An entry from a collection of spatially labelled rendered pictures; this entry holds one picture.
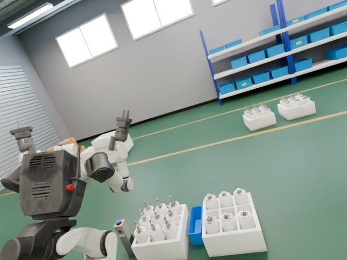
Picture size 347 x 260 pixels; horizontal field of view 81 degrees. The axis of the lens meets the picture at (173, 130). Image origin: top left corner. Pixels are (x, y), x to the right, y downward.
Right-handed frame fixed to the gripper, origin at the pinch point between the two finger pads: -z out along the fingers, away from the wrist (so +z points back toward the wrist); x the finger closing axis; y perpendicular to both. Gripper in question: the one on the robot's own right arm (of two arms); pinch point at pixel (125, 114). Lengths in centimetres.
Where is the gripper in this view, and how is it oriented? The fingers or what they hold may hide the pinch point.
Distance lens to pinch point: 145.1
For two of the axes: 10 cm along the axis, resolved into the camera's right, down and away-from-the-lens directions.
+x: -8.6, -0.7, 5.1
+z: -1.5, 9.8, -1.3
